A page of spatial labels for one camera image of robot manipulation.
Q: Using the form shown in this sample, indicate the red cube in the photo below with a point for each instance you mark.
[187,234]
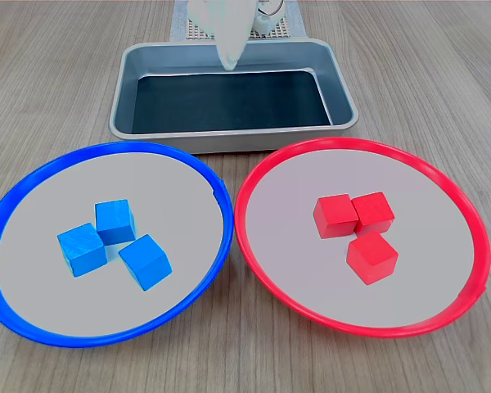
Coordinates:
[335,216]
[372,258]
[374,213]

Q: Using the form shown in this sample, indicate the blue cube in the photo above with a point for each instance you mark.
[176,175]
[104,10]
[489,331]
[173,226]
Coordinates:
[82,249]
[145,262]
[114,221]

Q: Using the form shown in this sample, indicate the wide translucent tape sheet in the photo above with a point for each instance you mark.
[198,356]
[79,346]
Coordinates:
[179,20]

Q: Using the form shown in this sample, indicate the black tray mat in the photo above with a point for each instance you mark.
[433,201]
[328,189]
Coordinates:
[229,102]

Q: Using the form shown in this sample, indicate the steel tray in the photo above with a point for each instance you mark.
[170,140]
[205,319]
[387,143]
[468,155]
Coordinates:
[335,82]

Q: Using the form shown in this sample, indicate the red-rimmed white plate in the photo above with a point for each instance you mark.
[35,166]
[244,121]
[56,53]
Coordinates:
[425,204]

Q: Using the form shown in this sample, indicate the blue-rimmed white plate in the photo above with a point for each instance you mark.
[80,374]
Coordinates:
[45,307]

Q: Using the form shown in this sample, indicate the pale perforated base plate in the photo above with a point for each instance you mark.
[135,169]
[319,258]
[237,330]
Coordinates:
[200,34]

